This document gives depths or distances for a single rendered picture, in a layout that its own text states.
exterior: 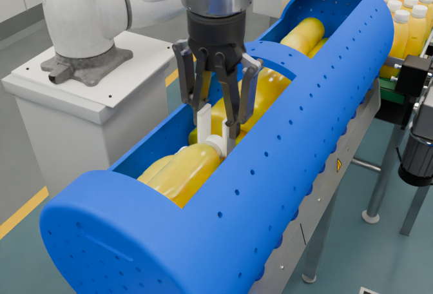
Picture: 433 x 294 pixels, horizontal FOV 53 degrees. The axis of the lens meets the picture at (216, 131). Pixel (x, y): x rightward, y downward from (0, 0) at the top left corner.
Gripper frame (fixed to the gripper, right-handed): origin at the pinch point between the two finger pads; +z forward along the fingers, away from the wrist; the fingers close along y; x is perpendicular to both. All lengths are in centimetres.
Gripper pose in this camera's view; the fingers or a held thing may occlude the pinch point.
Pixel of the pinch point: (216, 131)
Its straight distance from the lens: 67.5
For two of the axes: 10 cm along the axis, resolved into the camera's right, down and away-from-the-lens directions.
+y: 8.6, 3.2, -4.0
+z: 0.0, 7.8, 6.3
